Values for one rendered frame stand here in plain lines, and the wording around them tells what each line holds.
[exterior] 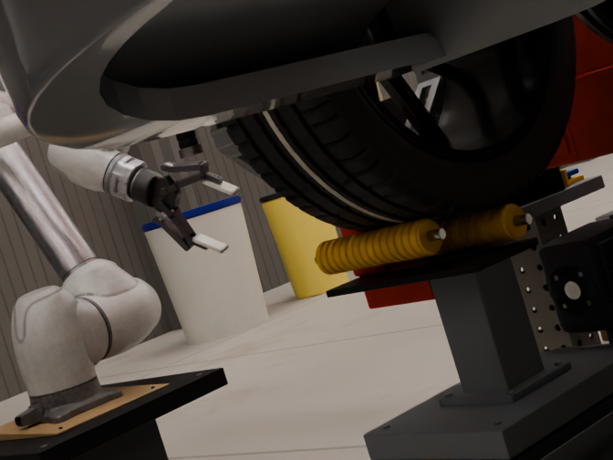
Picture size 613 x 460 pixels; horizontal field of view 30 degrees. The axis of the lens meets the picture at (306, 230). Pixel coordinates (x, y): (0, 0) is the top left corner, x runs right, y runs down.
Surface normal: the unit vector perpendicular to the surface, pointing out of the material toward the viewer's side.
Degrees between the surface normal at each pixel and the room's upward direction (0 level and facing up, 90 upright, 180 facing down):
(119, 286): 62
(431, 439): 90
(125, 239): 90
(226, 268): 94
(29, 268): 90
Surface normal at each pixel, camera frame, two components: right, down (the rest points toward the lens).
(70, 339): 0.64, -0.14
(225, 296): 0.28, 0.04
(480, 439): -0.72, 0.26
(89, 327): 0.78, -0.27
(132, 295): 0.55, -0.63
